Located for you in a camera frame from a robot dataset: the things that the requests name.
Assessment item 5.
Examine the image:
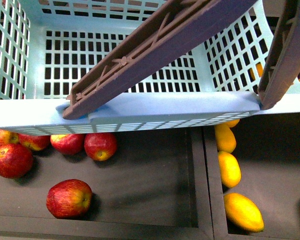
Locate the light blue plastic basket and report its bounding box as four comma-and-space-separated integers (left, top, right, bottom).
0, 0, 300, 135

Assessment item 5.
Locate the yellow mango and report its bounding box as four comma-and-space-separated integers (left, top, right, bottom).
214, 124, 237, 154
218, 151, 242, 188
223, 192, 265, 233

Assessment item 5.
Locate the black fruit tray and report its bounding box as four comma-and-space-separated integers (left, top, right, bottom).
202, 113, 300, 240
0, 128, 213, 240

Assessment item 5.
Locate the red apple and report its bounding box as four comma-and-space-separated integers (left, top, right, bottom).
84, 132, 118, 162
50, 134, 86, 156
18, 133, 51, 151
46, 179, 93, 219
0, 143, 34, 179

